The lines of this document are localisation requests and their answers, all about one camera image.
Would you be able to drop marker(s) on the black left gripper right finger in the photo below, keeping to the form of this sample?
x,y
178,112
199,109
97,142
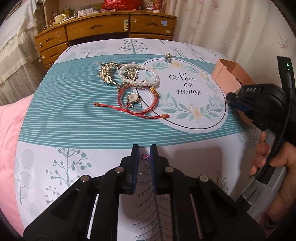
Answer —
x,y
200,210

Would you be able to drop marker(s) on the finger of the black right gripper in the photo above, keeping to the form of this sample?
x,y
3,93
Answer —
x,y
240,101

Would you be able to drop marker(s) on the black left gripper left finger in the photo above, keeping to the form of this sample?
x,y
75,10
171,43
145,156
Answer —
x,y
88,210

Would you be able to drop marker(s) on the right hand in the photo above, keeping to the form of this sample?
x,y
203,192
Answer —
x,y
285,198

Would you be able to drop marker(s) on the peach paper box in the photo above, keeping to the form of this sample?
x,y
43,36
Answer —
x,y
230,76

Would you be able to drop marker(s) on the white floral curtain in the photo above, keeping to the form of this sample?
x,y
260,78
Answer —
x,y
250,33

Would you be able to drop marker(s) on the small flower brooch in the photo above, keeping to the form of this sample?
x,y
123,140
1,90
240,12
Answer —
x,y
168,57

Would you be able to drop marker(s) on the gold peacock brooch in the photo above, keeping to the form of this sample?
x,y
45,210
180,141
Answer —
x,y
117,74

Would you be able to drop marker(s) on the patterned teal tablecloth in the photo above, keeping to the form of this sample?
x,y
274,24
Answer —
x,y
72,128

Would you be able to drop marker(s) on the pink blanket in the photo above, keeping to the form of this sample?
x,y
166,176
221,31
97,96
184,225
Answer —
x,y
12,116

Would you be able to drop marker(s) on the red white paper cup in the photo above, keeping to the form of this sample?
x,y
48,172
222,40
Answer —
x,y
157,6

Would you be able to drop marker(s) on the white lace bed cover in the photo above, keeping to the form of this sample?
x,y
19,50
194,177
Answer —
x,y
21,68

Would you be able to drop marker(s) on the red plastic bag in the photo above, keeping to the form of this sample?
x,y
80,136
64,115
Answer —
x,y
122,5

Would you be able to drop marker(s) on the wooden desk with drawers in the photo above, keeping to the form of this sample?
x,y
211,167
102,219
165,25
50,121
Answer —
x,y
53,42

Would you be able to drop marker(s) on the white mug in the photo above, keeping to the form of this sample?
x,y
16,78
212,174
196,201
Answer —
x,y
59,18

